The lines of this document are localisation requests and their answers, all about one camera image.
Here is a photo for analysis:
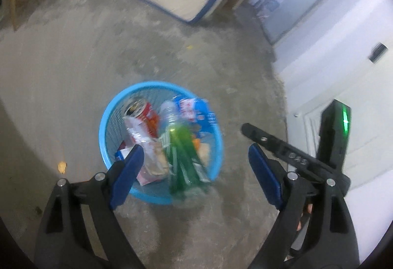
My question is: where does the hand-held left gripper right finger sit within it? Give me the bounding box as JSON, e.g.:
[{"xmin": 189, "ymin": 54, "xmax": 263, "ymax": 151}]
[{"xmin": 247, "ymin": 143, "xmax": 360, "ymax": 269}]

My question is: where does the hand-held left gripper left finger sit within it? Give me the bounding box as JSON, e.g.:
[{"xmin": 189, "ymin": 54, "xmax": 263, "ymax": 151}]
[{"xmin": 34, "ymin": 144, "xmax": 146, "ymax": 269}]

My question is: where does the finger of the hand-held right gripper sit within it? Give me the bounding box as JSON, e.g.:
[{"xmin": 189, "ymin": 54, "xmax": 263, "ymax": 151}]
[{"xmin": 241, "ymin": 123, "xmax": 320, "ymax": 172}]

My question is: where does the beige cloth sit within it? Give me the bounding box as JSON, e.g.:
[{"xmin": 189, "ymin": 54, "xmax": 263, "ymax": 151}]
[{"xmin": 147, "ymin": 140, "xmax": 172, "ymax": 179}]

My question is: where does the blue mesh basket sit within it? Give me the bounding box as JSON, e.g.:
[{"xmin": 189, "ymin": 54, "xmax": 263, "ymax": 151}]
[{"xmin": 99, "ymin": 82, "xmax": 223, "ymax": 205}]

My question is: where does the green plastic bottle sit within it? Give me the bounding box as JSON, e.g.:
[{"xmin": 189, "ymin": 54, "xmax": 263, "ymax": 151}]
[{"xmin": 160, "ymin": 123, "xmax": 212, "ymax": 196}]

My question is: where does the red drink can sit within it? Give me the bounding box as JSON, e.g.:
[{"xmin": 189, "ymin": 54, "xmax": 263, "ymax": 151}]
[{"xmin": 124, "ymin": 96, "xmax": 160, "ymax": 137}]

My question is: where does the blue snack packet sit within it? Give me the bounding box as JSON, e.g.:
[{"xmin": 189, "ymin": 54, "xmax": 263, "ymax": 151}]
[{"xmin": 173, "ymin": 97, "xmax": 220, "ymax": 139}]

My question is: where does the person's right hand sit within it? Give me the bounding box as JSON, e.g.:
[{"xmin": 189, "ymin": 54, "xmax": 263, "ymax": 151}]
[{"xmin": 295, "ymin": 203, "xmax": 314, "ymax": 231}]

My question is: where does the black wall switch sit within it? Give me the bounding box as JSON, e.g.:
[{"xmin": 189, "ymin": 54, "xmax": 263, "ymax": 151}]
[{"xmin": 368, "ymin": 42, "xmax": 388, "ymax": 63}]

